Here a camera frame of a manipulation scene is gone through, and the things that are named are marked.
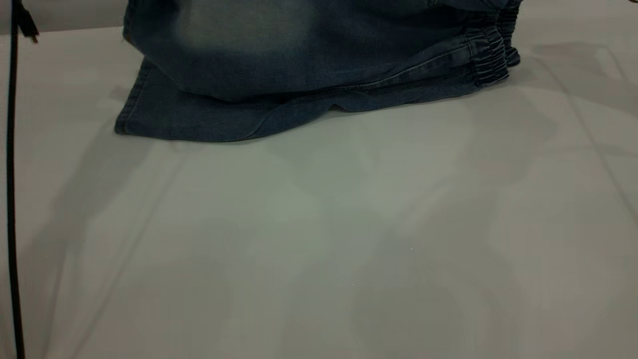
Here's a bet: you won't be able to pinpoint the blue denim pants basketball print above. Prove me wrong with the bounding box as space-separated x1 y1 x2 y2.
114 0 522 143

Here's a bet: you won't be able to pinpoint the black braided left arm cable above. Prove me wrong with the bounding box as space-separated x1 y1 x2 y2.
5 0 39 359

